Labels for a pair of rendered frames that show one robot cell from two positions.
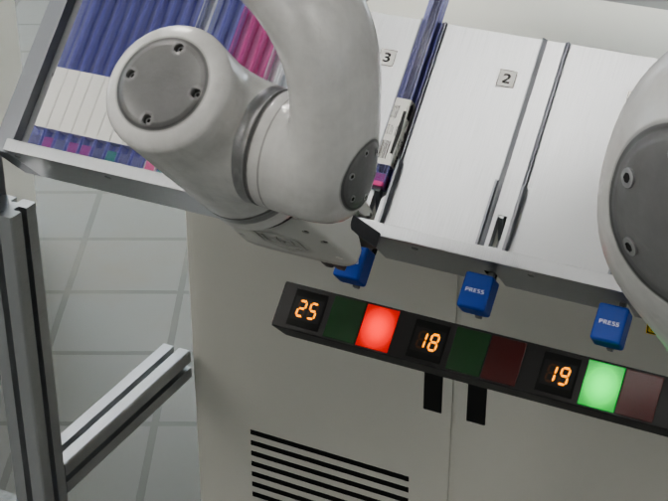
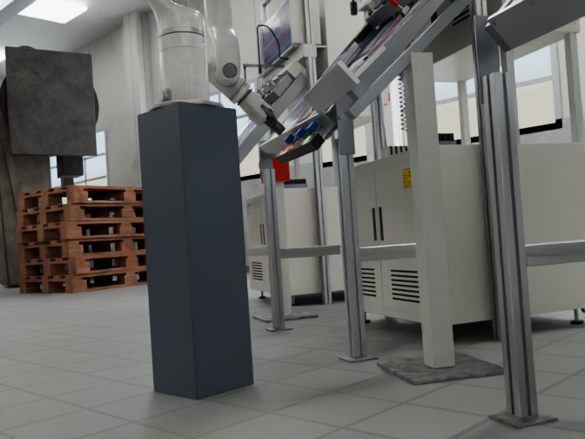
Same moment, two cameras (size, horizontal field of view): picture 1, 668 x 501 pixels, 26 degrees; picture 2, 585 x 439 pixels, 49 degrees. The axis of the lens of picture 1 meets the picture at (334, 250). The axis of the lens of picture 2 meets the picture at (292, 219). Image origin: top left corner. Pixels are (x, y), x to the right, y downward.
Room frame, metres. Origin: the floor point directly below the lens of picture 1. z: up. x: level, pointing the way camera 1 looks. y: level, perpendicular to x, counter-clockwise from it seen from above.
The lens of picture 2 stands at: (-0.51, -1.52, 0.36)
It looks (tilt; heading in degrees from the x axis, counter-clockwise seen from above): 2 degrees up; 44
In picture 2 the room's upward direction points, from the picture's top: 4 degrees counter-clockwise
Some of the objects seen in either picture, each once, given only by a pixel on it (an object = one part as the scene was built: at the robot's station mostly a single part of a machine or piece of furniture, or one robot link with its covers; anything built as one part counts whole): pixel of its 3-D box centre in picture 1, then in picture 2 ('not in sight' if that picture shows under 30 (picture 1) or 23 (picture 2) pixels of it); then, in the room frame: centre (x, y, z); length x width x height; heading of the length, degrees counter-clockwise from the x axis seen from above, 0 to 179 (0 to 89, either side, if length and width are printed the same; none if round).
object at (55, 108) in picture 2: not in sight; (52, 165); (3.12, 5.99, 1.43); 1.47 x 1.32 x 2.86; 179
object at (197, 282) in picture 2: not in sight; (195, 248); (0.48, -0.21, 0.35); 0.18 x 0.18 x 0.70; 0
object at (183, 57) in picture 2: not in sight; (184, 75); (0.48, -0.21, 0.79); 0.19 x 0.19 x 0.18
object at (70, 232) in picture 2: not in sight; (100, 238); (2.77, 4.34, 0.48); 1.34 x 0.92 x 0.96; 8
